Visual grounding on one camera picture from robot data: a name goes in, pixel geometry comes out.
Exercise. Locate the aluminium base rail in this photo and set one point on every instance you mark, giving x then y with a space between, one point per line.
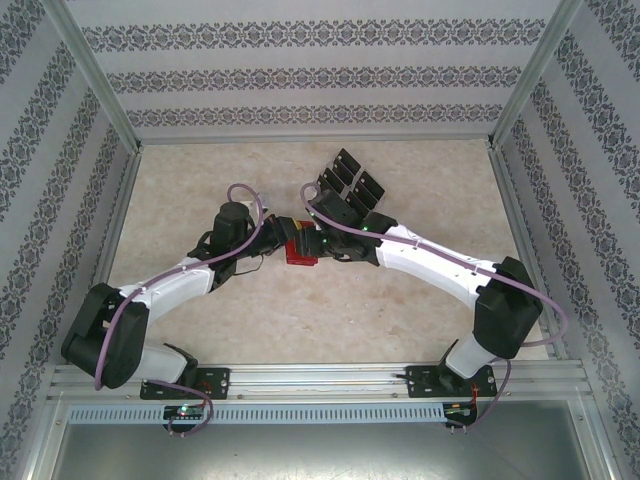
315 382

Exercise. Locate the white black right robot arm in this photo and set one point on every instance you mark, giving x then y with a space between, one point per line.
425 260

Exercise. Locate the grey sheet metal panel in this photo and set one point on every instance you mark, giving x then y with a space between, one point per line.
320 455

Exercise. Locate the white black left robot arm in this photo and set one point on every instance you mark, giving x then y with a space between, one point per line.
175 282

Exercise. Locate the black credit card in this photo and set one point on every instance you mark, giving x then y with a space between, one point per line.
364 196
341 171
356 205
324 187
372 185
350 161
332 181

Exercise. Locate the aluminium side rail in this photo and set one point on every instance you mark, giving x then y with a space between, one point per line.
524 240
109 240

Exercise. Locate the red leather card holder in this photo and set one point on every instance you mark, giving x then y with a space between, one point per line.
300 255

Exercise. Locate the clear acrylic card stand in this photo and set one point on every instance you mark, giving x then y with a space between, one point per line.
357 176

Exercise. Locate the aluminium frame post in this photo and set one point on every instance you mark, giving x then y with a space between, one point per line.
535 70
95 70

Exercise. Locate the small circuit board with lights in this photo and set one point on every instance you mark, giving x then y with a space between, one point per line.
460 407
182 411

